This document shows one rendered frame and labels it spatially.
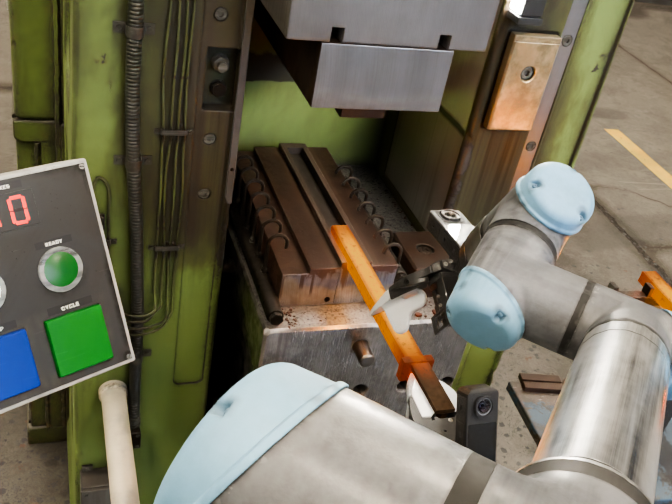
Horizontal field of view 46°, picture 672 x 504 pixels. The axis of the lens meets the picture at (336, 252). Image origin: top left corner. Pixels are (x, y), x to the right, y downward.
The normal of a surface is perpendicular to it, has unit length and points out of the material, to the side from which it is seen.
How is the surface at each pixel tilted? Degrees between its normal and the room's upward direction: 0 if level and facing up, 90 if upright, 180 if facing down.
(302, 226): 0
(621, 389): 12
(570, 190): 29
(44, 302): 60
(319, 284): 90
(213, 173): 90
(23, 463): 0
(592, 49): 90
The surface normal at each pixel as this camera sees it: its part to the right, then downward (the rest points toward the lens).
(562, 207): 0.30, -0.44
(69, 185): 0.66, 0.03
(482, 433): 0.38, 0.11
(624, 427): 0.36, -0.83
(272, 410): 0.04, -0.73
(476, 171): 0.29, 0.57
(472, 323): -0.49, 0.69
